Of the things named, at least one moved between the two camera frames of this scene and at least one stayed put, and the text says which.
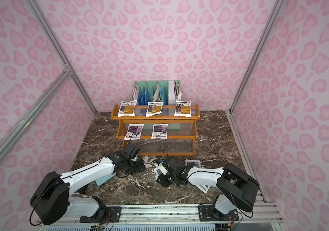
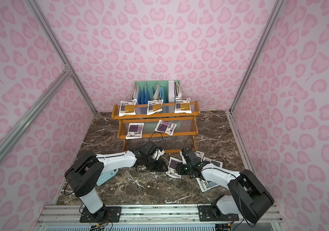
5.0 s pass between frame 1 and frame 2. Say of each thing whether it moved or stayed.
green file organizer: stayed
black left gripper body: moved
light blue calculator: stayed
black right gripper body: moved
